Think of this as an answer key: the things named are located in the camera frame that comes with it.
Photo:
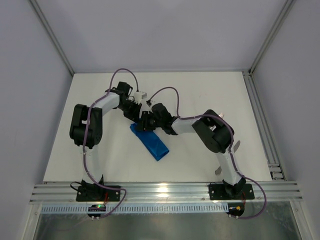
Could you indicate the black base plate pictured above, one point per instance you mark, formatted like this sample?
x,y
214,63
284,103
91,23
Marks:
x,y
88,192
218,192

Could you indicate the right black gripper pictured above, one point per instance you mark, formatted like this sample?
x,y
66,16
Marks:
x,y
149,122

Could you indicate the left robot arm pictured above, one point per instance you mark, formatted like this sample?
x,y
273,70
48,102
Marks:
x,y
86,129

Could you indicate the aluminium front rail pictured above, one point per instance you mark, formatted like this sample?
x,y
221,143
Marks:
x,y
164,192

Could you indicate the left aluminium frame post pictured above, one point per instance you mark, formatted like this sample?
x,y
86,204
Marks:
x,y
51,35

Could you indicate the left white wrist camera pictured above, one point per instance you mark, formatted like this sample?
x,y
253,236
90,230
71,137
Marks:
x,y
139,96

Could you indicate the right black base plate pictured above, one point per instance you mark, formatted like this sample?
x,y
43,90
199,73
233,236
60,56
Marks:
x,y
218,192

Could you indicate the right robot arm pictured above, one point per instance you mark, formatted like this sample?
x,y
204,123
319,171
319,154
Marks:
x,y
213,131

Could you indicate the right aluminium side rail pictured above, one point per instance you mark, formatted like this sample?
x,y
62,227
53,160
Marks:
x,y
273,159

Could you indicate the right controller board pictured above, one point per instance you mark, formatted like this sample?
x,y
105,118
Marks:
x,y
235,210

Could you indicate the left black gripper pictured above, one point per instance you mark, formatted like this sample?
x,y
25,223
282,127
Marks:
x,y
135,113

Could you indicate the left controller board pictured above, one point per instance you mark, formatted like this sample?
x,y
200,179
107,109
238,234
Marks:
x,y
95,211

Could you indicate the silver table knife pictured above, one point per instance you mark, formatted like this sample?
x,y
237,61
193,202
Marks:
x,y
218,171

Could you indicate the aluminium frame post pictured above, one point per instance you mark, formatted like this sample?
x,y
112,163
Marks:
x,y
51,35
272,33

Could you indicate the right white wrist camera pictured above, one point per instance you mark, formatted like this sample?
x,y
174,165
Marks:
x,y
150,103

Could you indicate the blue satin napkin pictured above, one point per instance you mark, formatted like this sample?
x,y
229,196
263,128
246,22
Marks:
x,y
152,142

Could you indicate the right aluminium frame post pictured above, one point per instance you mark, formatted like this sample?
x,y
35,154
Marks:
x,y
272,33

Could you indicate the slotted grey cable duct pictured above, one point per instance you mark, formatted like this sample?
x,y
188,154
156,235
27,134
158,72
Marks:
x,y
135,208

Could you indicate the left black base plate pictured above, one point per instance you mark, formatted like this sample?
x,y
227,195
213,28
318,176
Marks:
x,y
88,192

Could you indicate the controller board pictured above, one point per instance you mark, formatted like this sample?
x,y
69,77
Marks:
x,y
95,211
235,210

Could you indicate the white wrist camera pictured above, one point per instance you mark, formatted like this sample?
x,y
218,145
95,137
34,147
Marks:
x,y
150,103
139,96

